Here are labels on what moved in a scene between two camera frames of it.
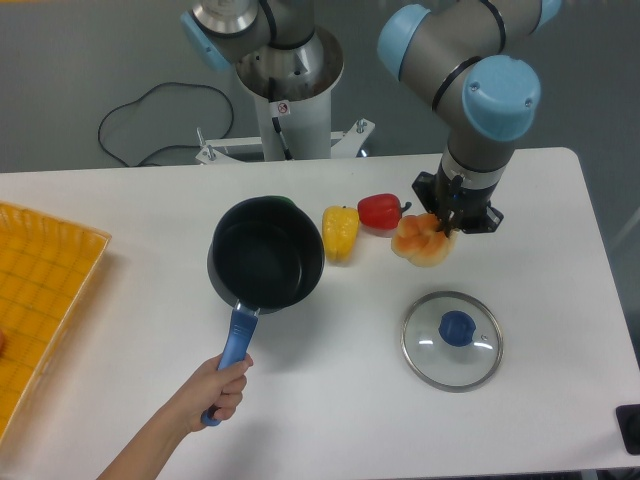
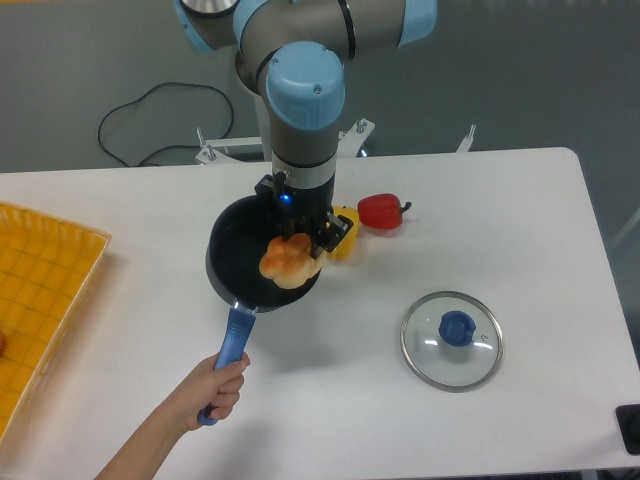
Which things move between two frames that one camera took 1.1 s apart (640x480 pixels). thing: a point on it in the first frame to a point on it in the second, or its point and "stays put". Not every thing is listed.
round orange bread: [420, 239] to [289, 264]
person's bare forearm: [148, 453] stays put
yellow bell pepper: [340, 226] stays put
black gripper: [458, 207] to [309, 210]
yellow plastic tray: [46, 266] stays put
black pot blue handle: [263, 254] stays put
